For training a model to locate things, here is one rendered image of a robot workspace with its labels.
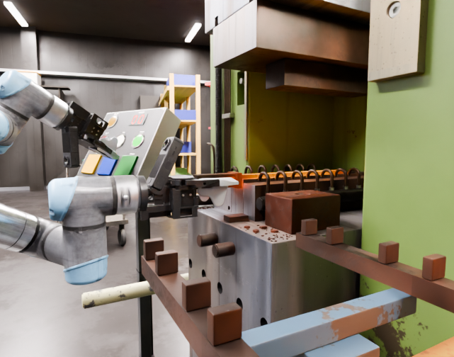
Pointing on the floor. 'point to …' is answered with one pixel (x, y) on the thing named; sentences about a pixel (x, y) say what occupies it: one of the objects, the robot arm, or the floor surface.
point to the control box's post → (144, 296)
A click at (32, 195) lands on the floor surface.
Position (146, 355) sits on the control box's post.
